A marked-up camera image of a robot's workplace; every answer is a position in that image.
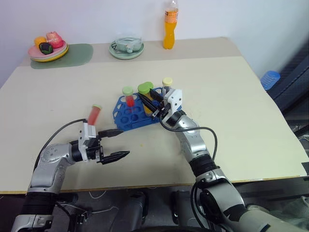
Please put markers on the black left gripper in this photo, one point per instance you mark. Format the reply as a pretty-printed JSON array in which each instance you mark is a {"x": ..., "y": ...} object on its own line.
[{"x": 95, "y": 151}]

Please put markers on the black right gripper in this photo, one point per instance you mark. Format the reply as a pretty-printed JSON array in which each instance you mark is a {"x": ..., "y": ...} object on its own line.
[{"x": 161, "y": 111}]

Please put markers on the yellow test tube green cap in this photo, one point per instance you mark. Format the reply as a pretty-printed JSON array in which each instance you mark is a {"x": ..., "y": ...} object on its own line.
[{"x": 144, "y": 87}]

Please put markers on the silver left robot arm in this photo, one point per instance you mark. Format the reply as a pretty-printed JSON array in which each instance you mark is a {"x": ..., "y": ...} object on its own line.
[{"x": 48, "y": 158}]

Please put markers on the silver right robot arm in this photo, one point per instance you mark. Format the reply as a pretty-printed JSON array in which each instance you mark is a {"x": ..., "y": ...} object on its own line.
[{"x": 193, "y": 139}]

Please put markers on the red test tube green cap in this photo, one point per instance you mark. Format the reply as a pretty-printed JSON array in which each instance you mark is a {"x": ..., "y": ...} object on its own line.
[
  {"x": 130, "y": 99},
  {"x": 93, "y": 115}
]

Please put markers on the test tube pale yellow cap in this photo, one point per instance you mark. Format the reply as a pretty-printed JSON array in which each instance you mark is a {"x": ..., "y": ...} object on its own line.
[{"x": 167, "y": 82}]

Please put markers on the blue test tube rack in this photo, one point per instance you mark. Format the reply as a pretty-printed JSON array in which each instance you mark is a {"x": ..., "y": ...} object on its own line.
[{"x": 128, "y": 119}]

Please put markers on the pale green plate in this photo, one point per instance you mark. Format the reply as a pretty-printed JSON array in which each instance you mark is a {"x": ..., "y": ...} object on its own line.
[{"x": 125, "y": 53}]

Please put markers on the clear plastic container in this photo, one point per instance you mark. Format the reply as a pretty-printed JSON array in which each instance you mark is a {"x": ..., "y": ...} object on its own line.
[{"x": 126, "y": 43}]

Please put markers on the orange drink bottle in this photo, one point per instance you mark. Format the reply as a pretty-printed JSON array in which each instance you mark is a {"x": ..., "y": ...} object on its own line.
[{"x": 169, "y": 36}]

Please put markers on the dark rounded robot leg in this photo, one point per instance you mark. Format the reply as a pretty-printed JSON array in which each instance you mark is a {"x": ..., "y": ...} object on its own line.
[
  {"x": 181, "y": 207},
  {"x": 132, "y": 207}
]

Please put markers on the green placemat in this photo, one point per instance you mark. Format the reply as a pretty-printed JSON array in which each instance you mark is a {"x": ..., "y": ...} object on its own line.
[{"x": 79, "y": 54}]

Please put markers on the stack of plates with food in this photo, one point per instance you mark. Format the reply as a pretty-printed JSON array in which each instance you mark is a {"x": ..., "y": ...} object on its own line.
[{"x": 61, "y": 54}]

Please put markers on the pink toy peach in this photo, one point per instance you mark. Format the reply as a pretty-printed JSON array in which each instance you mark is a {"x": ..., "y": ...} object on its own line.
[{"x": 55, "y": 38}]

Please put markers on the dark purple toy fruit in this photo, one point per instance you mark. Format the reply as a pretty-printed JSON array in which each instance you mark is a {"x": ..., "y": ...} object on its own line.
[{"x": 46, "y": 47}]

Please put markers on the pink plate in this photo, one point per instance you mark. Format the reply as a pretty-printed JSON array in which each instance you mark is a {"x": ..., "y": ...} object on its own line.
[{"x": 35, "y": 52}]

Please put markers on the orange toy fruit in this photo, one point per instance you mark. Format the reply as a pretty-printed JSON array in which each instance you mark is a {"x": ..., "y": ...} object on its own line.
[{"x": 39, "y": 40}]

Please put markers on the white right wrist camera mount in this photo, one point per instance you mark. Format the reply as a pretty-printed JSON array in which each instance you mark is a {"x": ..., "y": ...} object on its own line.
[{"x": 174, "y": 99}]

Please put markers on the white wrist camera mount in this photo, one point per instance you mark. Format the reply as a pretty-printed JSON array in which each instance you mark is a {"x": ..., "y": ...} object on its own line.
[
  {"x": 174, "y": 99},
  {"x": 87, "y": 135}
]

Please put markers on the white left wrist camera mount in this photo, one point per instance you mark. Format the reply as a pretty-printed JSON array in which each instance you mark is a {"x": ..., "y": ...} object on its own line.
[{"x": 87, "y": 135}]

